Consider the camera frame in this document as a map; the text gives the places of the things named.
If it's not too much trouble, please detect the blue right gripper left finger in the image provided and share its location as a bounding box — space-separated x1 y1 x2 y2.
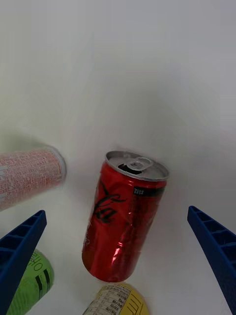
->
0 210 47 315

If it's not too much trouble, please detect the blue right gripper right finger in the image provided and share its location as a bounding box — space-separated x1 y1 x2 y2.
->
187 206 236 315

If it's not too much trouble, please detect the red drink can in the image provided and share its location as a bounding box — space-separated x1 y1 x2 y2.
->
81 150 170 283

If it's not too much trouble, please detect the green plastic bottle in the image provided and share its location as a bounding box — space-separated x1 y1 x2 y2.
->
6 249 55 315

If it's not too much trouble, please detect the pink and white drink can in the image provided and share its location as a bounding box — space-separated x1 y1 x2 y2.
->
0 147 67 212

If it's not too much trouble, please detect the yellow plastic bottle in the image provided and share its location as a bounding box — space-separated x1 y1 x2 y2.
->
82 282 150 315

